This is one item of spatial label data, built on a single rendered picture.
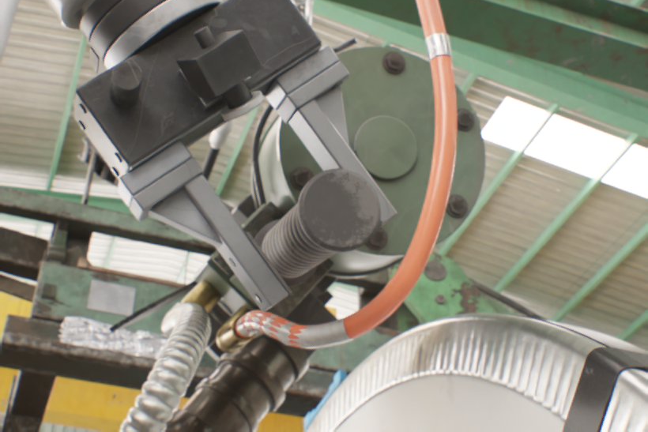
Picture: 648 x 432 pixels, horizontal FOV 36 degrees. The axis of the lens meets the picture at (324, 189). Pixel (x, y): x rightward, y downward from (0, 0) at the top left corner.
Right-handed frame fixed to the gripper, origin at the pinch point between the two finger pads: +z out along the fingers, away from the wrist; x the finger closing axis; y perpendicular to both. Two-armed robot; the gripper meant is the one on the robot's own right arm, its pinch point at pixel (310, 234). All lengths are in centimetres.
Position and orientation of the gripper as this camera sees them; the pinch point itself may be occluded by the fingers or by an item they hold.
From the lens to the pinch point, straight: 55.5
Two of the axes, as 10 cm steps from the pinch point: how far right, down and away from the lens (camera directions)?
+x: 7.7, -5.4, 3.3
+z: 5.9, 8.1, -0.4
